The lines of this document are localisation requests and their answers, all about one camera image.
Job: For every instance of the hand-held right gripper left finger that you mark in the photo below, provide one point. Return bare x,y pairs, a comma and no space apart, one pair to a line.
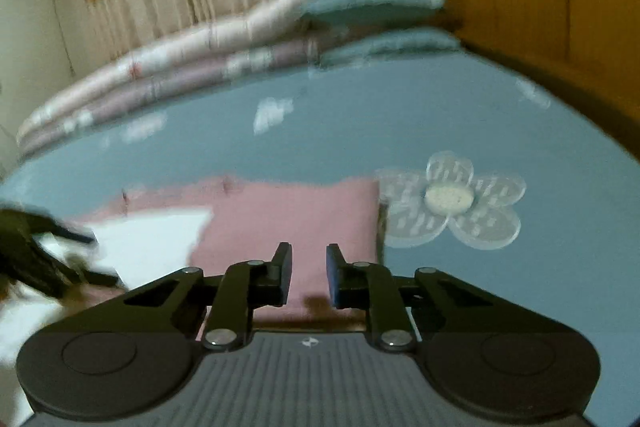
281,279

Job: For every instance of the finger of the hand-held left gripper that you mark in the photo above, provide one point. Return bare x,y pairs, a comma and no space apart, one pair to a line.
95,278
70,232

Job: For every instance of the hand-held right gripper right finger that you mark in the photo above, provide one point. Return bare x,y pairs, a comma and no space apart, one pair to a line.
334,282

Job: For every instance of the pink and white sweater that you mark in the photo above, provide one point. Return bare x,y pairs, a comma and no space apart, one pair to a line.
300,222

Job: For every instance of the bed with blue floral sheet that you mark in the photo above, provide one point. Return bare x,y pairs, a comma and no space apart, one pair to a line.
350,122

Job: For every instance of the purple floral folded quilt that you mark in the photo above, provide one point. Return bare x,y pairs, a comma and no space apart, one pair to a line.
175,82

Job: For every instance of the pink floral folded quilt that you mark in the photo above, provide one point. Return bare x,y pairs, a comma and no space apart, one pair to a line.
200,42

